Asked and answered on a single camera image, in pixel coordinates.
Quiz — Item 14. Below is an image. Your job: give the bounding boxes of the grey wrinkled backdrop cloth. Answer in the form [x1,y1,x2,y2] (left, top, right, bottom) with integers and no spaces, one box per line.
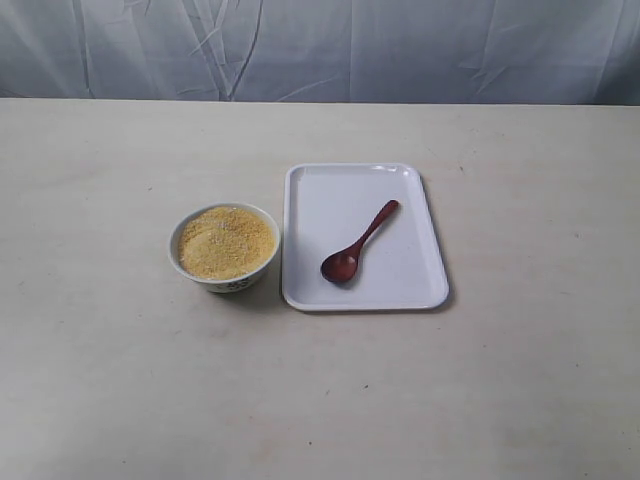
[1,1,639,105]

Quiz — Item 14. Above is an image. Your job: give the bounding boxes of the white rectangular plastic tray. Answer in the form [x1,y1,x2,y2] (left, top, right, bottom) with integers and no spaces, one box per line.
[281,163,449,312]

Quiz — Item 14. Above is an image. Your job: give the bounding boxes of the dark red wooden spoon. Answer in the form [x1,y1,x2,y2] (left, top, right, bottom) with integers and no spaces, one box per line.
[320,200,399,284]

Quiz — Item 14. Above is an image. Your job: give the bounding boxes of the white patterned ceramic bowl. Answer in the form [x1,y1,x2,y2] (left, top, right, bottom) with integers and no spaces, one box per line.
[168,202,281,294]

